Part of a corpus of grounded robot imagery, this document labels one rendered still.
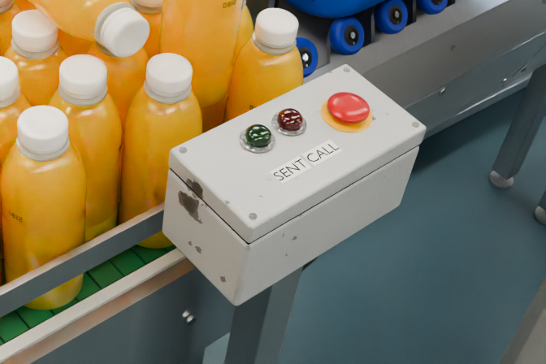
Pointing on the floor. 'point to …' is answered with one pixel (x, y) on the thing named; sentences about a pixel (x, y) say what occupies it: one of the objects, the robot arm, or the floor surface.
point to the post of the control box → (262, 323)
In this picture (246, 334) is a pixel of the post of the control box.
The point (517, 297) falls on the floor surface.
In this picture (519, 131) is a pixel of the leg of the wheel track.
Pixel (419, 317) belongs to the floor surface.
